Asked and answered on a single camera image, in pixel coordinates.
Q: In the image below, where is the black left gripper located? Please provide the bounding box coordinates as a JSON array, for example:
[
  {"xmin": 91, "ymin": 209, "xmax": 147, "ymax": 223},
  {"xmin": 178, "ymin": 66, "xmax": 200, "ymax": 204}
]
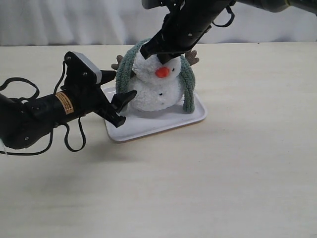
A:
[{"xmin": 53, "ymin": 56, "xmax": 138, "ymax": 128}]

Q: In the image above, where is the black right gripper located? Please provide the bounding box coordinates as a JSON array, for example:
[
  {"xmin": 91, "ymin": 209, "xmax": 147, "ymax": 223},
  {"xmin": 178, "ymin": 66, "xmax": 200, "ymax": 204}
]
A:
[{"xmin": 140, "ymin": 0, "xmax": 235, "ymax": 64}]

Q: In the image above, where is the white plush snowman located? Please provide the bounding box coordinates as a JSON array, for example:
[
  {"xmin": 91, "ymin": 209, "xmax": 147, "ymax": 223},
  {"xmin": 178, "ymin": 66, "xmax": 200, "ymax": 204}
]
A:
[{"xmin": 111, "ymin": 49, "xmax": 200, "ymax": 112}]

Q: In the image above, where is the green knitted scarf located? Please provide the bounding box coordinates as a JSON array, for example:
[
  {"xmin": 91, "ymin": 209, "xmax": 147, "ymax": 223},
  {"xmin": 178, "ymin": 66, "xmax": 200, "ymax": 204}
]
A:
[{"xmin": 115, "ymin": 38, "xmax": 196, "ymax": 114}]

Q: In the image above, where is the white plastic tray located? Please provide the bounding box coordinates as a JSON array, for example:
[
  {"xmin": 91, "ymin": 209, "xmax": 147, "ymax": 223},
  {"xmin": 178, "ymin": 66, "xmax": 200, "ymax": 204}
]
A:
[{"xmin": 105, "ymin": 92, "xmax": 208, "ymax": 142}]

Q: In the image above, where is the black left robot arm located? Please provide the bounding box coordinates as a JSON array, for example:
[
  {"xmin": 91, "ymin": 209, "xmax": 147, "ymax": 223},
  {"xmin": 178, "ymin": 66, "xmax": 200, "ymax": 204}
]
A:
[{"xmin": 0, "ymin": 51, "xmax": 136, "ymax": 149}]

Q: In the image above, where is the white curtain backdrop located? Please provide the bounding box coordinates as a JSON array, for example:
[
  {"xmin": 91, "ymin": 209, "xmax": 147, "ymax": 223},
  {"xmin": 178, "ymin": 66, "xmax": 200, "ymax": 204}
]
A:
[{"xmin": 0, "ymin": 0, "xmax": 317, "ymax": 46}]

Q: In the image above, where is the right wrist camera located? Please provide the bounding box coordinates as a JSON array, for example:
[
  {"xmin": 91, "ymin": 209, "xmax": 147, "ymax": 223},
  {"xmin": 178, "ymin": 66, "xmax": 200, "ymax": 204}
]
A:
[{"xmin": 141, "ymin": 0, "xmax": 171, "ymax": 9}]

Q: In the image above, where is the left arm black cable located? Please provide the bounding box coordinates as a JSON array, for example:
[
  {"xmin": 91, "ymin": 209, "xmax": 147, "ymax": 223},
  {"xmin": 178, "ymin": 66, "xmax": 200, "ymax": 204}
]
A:
[{"xmin": 0, "ymin": 61, "xmax": 87, "ymax": 157}]

